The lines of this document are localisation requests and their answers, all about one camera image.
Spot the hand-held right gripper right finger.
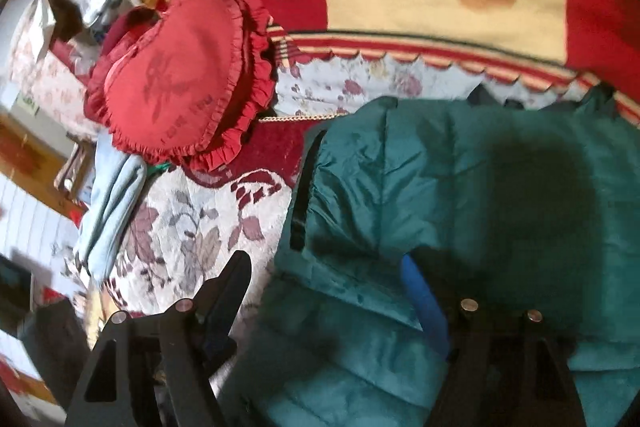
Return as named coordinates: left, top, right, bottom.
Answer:
left=401, top=254, right=587, bottom=427

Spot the green puffer jacket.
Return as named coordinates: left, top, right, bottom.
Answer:
left=220, top=82, right=640, bottom=427

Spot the silver plastic bag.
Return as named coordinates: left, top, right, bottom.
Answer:
left=80, top=0, right=126, bottom=32

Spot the white paper sheet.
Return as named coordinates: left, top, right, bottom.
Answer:
left=29, top=0, right=57, bottom=64

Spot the red heart-shaped frilled pillow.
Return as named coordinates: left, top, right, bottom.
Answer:
left=82, top=0, right=278, bottom=172

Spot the floral covered side table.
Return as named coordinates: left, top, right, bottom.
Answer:
left=7, top=22, right=101, bottom=142

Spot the light blue folded cloth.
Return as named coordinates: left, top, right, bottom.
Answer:
left=75, top=142, right=149, bottom=283

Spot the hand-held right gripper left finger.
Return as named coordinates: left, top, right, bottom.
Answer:
left=65, top=251, right=252, bottom=427

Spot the floral white red bedspread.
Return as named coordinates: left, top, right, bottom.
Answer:
left=52, top=54, right=483, bottom=388

